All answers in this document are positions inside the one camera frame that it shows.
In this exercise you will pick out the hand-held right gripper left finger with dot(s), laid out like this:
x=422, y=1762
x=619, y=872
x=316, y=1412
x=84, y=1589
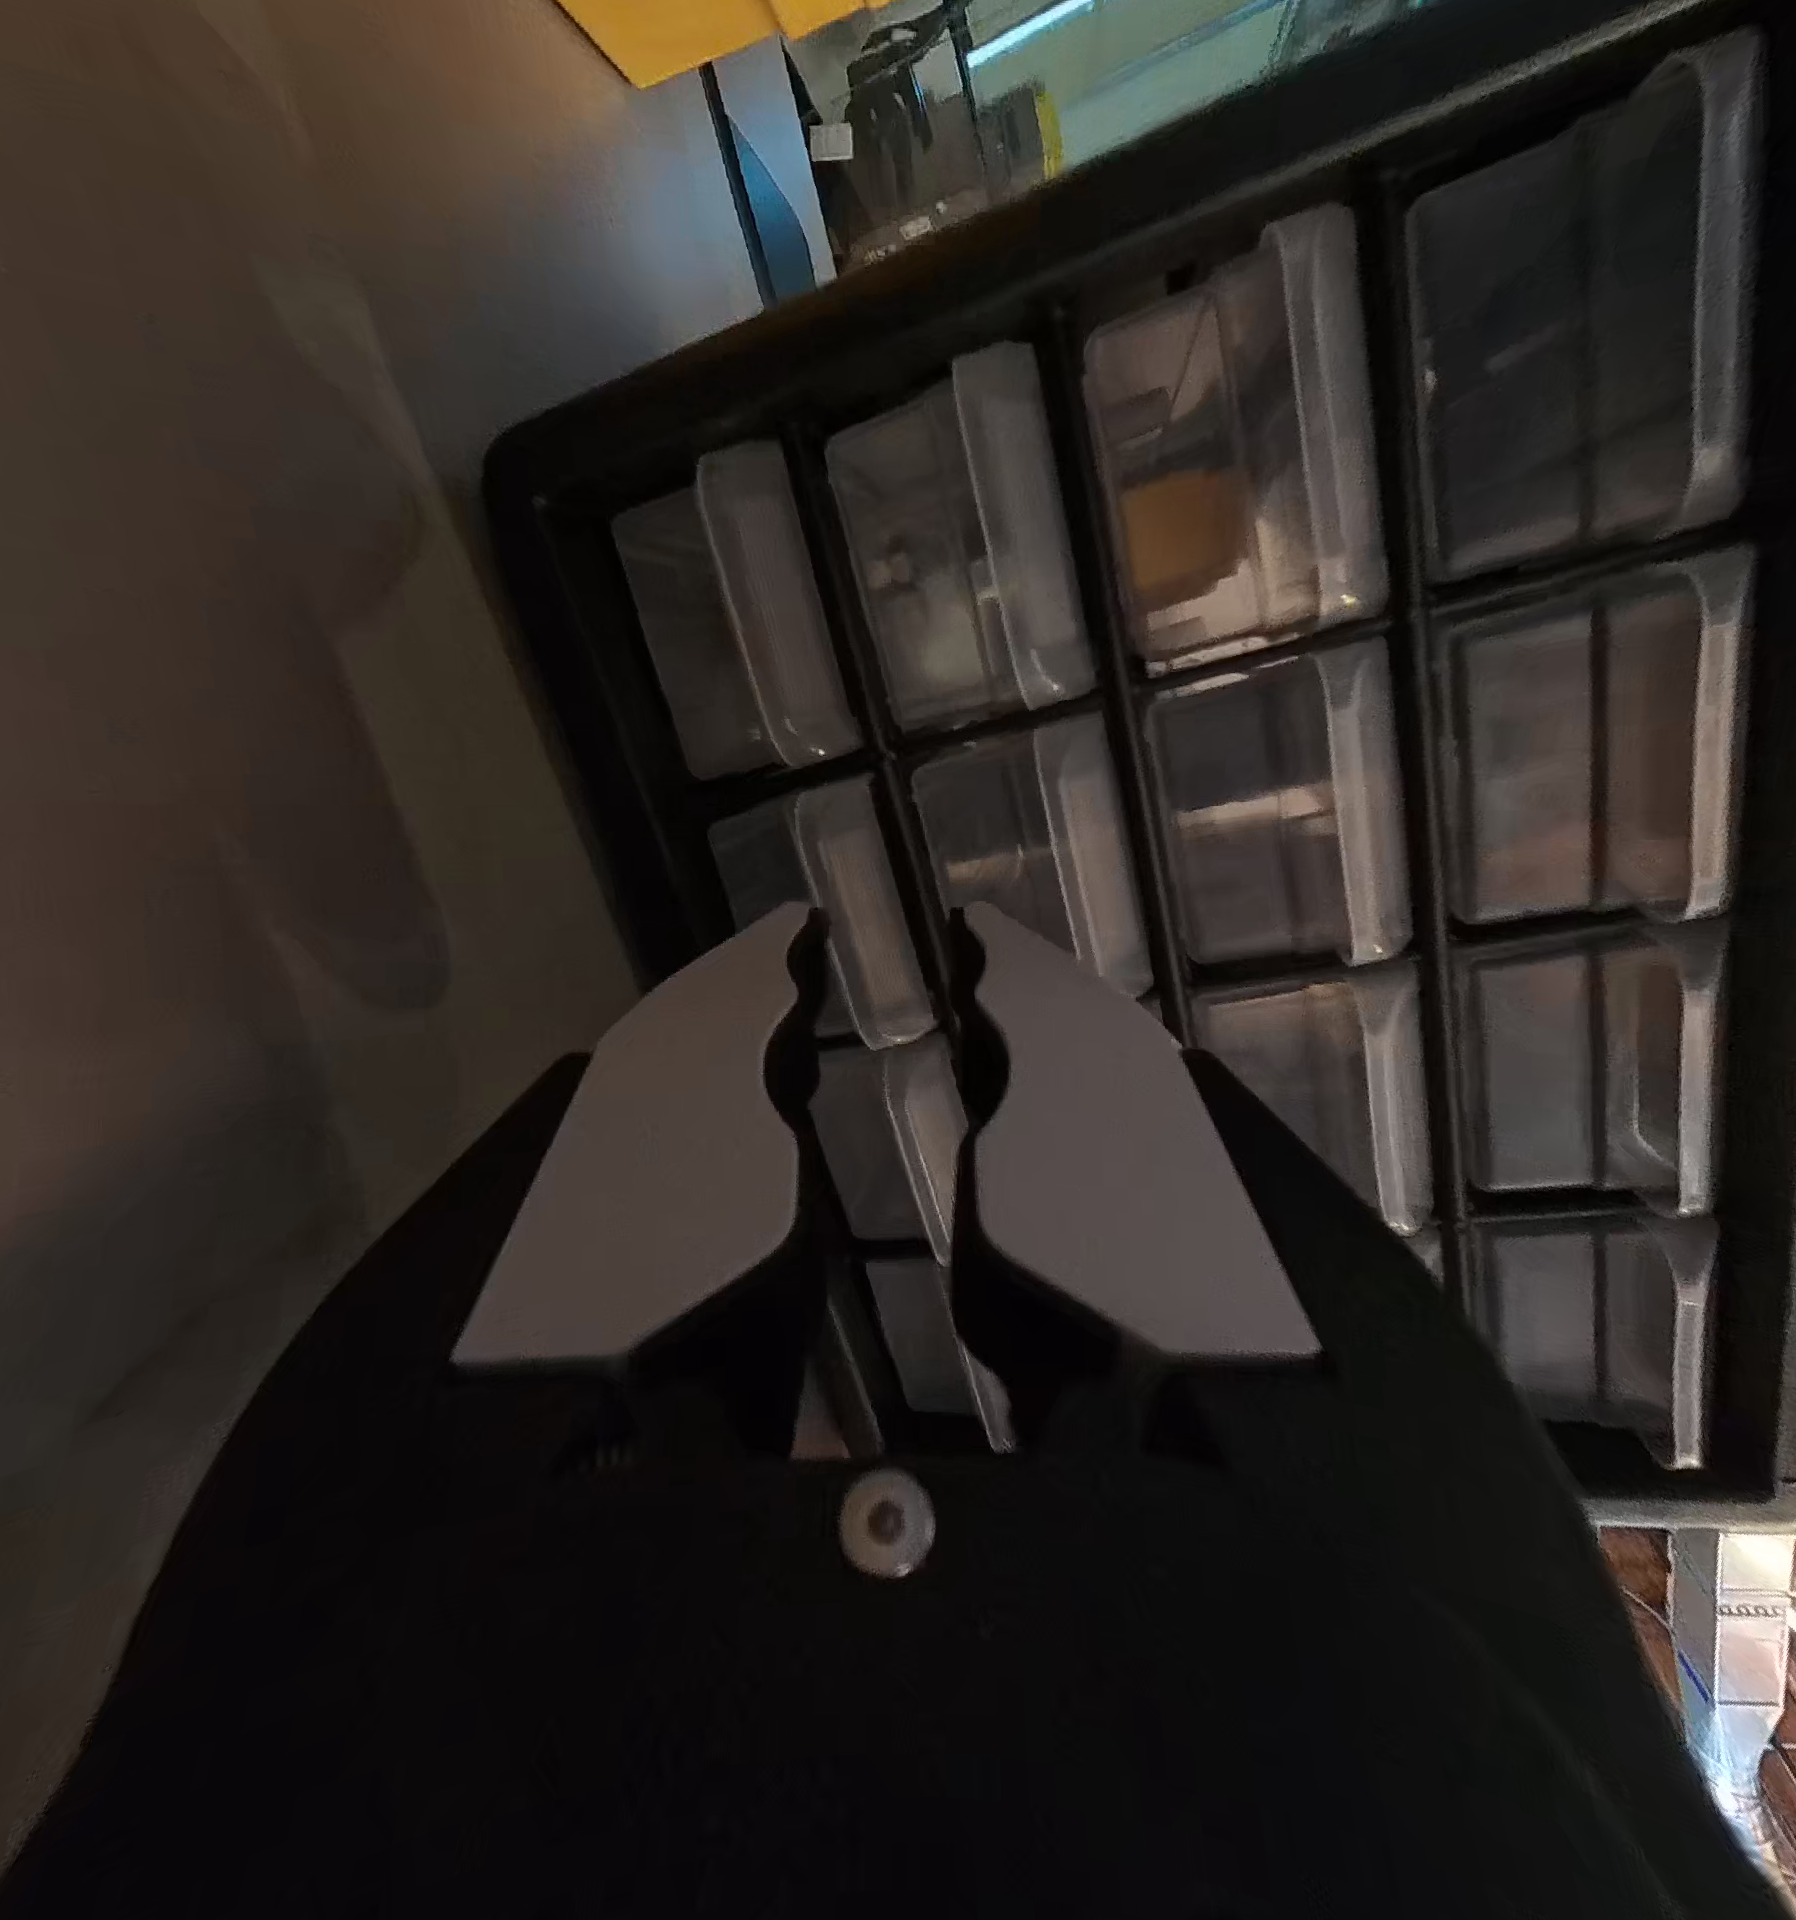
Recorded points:
x=646, y=1201

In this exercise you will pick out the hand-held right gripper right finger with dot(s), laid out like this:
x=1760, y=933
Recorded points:
x=1138, y=1201

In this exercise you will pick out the yellow plastic bin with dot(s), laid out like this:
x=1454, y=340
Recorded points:
x=706, y=31

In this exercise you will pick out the metal air duct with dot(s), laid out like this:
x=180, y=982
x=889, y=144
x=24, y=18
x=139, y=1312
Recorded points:
x=1754, y=1634

